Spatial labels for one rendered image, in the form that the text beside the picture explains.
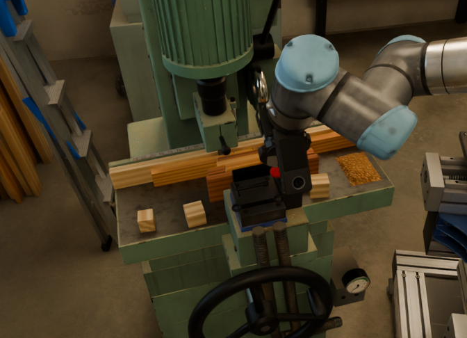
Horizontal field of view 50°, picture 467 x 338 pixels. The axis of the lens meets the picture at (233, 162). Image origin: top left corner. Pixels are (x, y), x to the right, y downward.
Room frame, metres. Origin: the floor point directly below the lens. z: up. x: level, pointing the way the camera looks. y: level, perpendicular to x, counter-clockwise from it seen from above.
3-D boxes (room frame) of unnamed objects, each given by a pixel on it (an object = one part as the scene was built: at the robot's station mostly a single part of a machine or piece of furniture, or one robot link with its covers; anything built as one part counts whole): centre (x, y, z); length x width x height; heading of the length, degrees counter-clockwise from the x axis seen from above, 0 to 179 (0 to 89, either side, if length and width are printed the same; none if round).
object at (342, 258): (0.77, -0.25, 0.58); 0.12 x 0.08 x 0.08; 9
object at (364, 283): (0.70, -0.26, 0.65); 0.06 x 0.04 x 0.08; 99
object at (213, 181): (0.79, -0.06, 0.93); 0.25 x 0.01 x 0.07; 99
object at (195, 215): (0.72, 0.09, 0.92); 0.04 x 0.04 x 0.03; 13
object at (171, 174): (0.89, -0.11, 0.92); 0.60 x 0.02 x 0.04; 99
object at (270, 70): (1.07, -0.10, 1.02); 0.09 x 0.07 x 0.12; 99
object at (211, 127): (0.88, 0.03, 1.03); 0.14 x 0.07 x 0.09; 9
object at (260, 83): (1.01, -0.07, 1.02); 0.12 x 0.03 x 0.12; 9
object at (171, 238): (0.77, -0.04, 0.87); 0.61 x 0.30 x 0.06; 99
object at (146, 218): (0.71, 0.19, 0.92); 0.03 x 0.03 x 0.04; 4
